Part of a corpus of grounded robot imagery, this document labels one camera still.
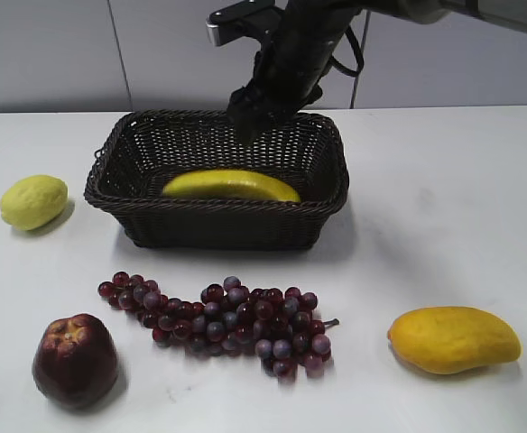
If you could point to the black woven basket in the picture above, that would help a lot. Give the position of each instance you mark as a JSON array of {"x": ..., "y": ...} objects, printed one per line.
[{"x": 146, "y": 149}]

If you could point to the orange-yellow mango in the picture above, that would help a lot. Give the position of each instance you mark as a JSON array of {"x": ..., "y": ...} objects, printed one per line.
[{"x": 448, "y": 340}]

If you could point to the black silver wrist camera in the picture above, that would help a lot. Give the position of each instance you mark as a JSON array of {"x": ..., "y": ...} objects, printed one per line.
[{"x": 257, "y": 20}]

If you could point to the yellow-green lemon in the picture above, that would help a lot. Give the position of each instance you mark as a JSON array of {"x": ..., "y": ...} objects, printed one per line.
[{"x": 33, "y": 202}]

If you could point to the yellow banana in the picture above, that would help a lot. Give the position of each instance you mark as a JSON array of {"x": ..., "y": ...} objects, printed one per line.
[{"x": 230, "y": 184}]

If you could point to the purple grape bunch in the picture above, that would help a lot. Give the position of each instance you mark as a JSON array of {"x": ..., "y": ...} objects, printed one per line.
[{"x": 279, "y": 327}]

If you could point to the dark red apple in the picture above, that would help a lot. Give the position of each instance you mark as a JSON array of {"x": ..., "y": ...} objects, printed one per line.
[{"x": 76, "y": 363}]

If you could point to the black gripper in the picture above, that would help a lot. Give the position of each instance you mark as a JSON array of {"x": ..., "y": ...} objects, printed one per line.
[{"x": 312, "y": 38}]

